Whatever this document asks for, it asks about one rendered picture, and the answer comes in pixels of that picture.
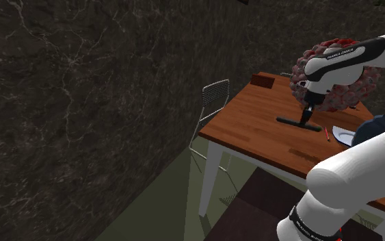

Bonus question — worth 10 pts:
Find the white plate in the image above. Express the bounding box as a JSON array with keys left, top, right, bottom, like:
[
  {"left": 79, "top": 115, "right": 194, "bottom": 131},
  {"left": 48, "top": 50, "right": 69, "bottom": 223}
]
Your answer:
[{"left": 332, "top": 125, "right": 357, "bottom": 148}]

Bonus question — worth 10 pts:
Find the red and pink flower ball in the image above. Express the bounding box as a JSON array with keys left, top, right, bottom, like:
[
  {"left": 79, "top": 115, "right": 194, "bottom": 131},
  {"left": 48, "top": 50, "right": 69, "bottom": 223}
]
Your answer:
[{"left": 289, "top": 38, "right": 382, "bottom": 113}]

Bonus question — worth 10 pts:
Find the grey wire mesh chair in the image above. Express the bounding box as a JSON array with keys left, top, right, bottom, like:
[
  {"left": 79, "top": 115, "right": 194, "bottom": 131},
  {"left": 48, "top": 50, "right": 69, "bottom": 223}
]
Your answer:
[{"left": 188, "top": 79, "right": 240, "bottom": 195}]

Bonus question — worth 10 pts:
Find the long black bar tool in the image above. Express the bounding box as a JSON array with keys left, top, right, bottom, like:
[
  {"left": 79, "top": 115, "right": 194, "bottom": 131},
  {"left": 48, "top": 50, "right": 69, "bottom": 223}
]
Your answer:
[{"left": 276, "top": 116, "right": 323, "bottom": 133}]

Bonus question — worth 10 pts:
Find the brown box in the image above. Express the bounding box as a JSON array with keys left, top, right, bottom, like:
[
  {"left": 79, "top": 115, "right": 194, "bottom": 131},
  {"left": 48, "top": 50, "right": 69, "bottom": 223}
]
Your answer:
[{"left": 250, "top": 73, "right": 276, "bottom": 90}]

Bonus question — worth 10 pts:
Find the wooden table with white legs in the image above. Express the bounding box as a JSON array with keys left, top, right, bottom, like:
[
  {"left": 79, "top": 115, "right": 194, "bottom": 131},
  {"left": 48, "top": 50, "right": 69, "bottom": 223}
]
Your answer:
[{"left": 198, "top": 71, "right": 385, "bottom": 241}]

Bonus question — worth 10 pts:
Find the dark maroon robot stand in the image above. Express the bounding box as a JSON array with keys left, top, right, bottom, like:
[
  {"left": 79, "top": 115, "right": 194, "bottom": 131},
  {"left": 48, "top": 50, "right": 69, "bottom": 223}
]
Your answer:
[{"left": 203, "top": 166, "right": 384, "bottom": 241}]

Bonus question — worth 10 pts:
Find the dark blue cap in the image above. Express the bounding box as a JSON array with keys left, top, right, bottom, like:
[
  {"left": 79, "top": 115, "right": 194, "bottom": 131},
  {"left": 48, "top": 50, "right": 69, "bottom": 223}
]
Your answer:
[{"left": 351, "top": 114, "right": 385, "bottom": 148}]

